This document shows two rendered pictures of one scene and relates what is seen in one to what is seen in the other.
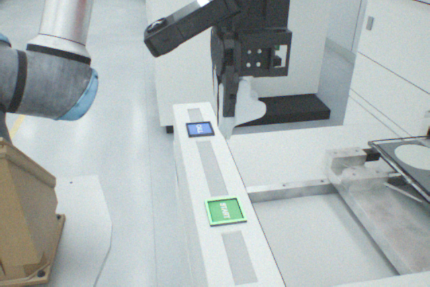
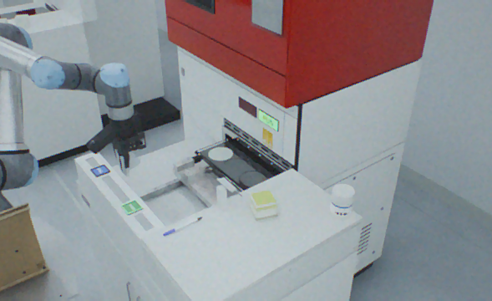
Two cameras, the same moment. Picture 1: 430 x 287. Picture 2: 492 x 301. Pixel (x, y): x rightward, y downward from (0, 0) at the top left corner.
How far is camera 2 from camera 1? 1.09 m
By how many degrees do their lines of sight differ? 23
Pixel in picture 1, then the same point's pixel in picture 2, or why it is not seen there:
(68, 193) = not seen: hidden behind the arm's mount
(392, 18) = (194, 71)
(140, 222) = not seen: hidden behind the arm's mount
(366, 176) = (195, 172)
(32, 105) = (10, 184)
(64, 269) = (53, 263)
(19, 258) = (34, 261)
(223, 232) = (134, 216)
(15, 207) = (32, 234)
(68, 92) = (26, 171)
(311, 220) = (173, 202)
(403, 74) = (207, 104)
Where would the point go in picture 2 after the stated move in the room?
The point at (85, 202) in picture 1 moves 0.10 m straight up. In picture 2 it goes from (41, 232) to (34, 210)
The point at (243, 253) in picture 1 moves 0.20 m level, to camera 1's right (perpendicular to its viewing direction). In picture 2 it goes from (145, 220) to (203, 202)
